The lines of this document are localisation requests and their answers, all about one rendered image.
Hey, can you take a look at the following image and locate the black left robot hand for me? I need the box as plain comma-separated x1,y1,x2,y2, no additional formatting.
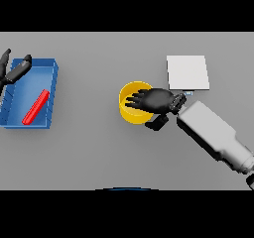
0,48,33,97

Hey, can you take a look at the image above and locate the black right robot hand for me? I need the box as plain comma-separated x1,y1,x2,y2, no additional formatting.
125,88,188,132

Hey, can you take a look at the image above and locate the yellow bowl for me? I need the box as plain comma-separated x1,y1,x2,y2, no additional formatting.
118,80,156,126

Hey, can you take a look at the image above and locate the red beaker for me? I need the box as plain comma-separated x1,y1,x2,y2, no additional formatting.
21,89,51,126

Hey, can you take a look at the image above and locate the pale square metallic scale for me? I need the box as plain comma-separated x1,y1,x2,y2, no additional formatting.
166,55,211,96

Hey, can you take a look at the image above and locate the blue plastic tray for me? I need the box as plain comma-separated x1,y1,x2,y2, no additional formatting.
0,58,60,130

